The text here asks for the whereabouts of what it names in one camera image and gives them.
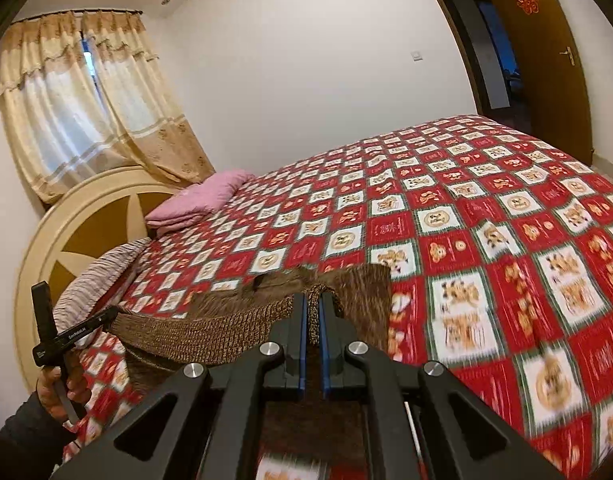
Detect person's left hand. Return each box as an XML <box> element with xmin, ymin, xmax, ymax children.
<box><xmin>36</xmin><ymin>352</ymin><xmax>92</xmax><ymax>422</ymax></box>

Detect person's left forearm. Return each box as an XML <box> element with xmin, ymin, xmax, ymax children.
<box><xmin>0</xmin><ymin>391</ymin><xmax>82</xmax><ymax>480</ymax></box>

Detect brown wooden door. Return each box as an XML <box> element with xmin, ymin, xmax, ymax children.
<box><xmin>481</xmin><ymin>0</ymin><xmax>595</xmax><ymax>166</ymax></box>

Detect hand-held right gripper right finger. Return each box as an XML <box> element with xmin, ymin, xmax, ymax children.
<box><xmin>319</xmin><ymin>292</ymin><xmax>567</xmax><ymax>480</ymax></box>

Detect brown knitted sweater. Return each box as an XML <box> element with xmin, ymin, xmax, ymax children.
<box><xmin>109</xmin><ymin>262</ymin><xmax>392</xmax><ymax>466</ymax></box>

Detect pink folded blanket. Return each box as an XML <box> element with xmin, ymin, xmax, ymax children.
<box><xmin>145</xmin><ymin>170</ymin><xmax>257</xmax><ymax>238</ymax></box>

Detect red checkered bed sheet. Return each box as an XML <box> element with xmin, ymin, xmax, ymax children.
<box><xmin>61</xmin><ymin>114</ymin><xmax>613</xmax><ymax>480</ymax></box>

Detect dark curtain rod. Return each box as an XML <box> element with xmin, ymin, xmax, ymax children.
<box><xmin>24</xmin><ymin>7</ymin><xmax>143</xmax><ymax>22</ymax></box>

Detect beige patterned curtain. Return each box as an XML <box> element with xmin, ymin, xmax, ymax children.
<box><xmin>0</xmin><ymin>10</ymin><xmax>214</xmax><ymax>203</ymax></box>

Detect striped pillow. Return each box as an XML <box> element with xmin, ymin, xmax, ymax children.
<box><xmin>51</xmin><ymin>237</ymin><xmax>152</xmax><ymax>348</ymax></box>

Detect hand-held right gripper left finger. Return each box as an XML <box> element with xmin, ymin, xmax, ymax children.
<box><xmin>51</xmin><ymin>292</ymin><xmax>307</xmax><ymax>480</ymax></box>

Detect dark wooden door frame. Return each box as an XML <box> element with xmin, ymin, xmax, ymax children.
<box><xmin>417</xmin><ymin>0</ymin><xmax>492</xmax><ymax>116</ymax></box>

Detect cream round headboard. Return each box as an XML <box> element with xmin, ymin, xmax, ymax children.
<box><xmin>14</xmin><ymin>167</ymin><xmax>180</xmax><ymax>396</ymax></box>

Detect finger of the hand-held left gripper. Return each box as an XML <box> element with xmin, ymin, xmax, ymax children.
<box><xmin>93</xmin><ymin>308</ymin><xmax>121</xmax><ymax>332</ymax></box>

